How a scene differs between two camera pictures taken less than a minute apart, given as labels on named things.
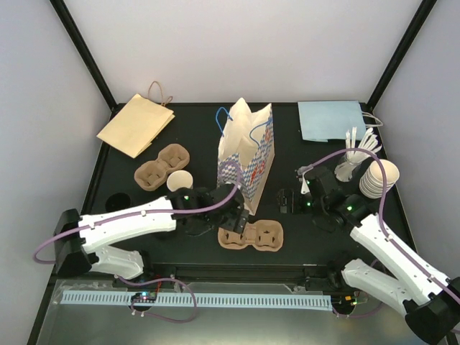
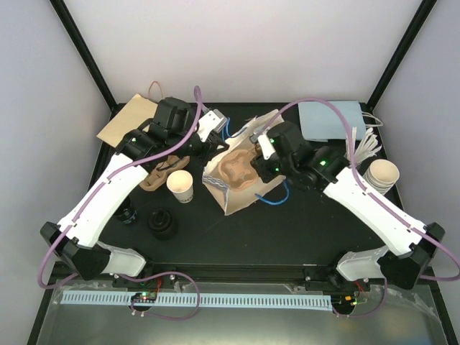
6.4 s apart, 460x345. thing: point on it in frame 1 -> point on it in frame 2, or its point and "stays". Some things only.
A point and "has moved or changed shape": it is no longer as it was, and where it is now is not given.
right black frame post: x=399 y=54 stays
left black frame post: x=75 y=32 stays
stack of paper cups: x=372 y=181 stays
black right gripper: x=295 y=208 -> x=259 y=164
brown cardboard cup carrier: x=152 y=175 stays
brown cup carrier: x=264 y=234 -> x=236 y=167
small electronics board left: x=144 y=297 stays
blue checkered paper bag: x=246 y=148 has moved or changed shape
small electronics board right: x=343 y=302 stays
